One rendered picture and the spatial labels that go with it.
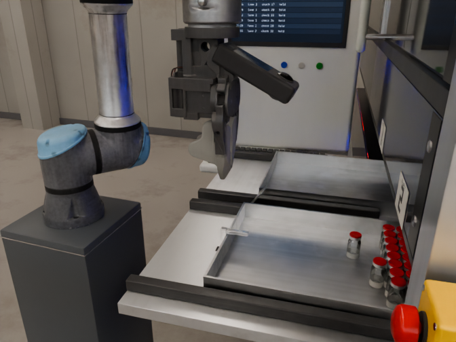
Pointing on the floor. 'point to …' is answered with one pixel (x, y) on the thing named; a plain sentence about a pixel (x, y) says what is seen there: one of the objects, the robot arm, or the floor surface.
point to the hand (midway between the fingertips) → (228, 171)
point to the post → (438, 212)
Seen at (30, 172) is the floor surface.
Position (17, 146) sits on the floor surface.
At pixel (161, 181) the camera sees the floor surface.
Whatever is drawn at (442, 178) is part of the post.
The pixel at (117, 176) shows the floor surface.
